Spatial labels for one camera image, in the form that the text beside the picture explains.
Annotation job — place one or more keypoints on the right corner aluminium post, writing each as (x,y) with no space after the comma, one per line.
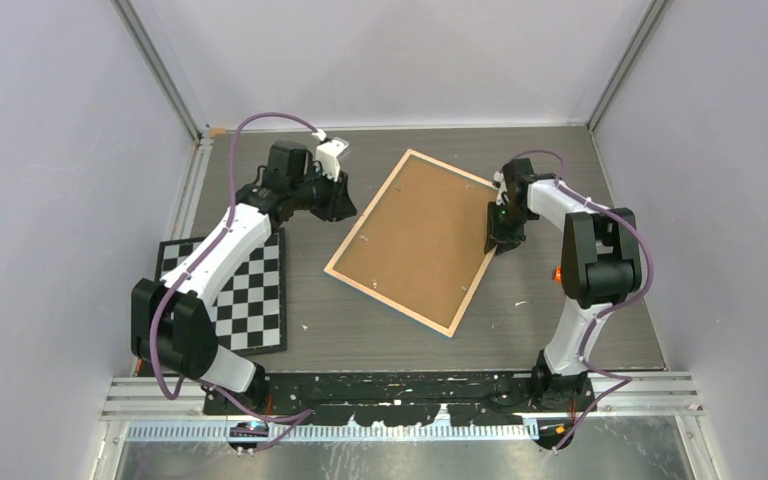
(642,34)

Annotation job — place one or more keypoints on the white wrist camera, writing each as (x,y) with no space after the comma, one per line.
(499,183)
(328,155)

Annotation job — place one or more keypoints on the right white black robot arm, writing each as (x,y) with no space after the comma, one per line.
(600,268)

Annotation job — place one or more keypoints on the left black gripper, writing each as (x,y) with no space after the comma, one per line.
(343,206)

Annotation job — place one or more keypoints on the left corner aluminium post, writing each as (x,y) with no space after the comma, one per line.
(140,35)

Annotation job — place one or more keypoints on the black white checkerboard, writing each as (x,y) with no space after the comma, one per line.
(250,313)

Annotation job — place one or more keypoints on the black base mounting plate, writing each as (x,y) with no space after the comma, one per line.
(395,399)

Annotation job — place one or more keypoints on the blue picture frame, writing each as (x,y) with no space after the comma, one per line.
(419,246)

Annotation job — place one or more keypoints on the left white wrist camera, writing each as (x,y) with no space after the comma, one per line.
(328,155)

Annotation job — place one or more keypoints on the aluminium front rail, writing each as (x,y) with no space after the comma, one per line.
(649,394)

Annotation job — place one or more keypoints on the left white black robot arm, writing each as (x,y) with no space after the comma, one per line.
(171,327)

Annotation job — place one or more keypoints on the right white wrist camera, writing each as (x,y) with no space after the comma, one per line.
(499,183)

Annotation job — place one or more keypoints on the white perforated strip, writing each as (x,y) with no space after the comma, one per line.
(259,432)

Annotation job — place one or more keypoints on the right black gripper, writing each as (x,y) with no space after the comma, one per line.
(503,240)

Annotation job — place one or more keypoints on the corner aluminium post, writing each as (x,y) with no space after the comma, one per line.
(642,34)
(140,35)

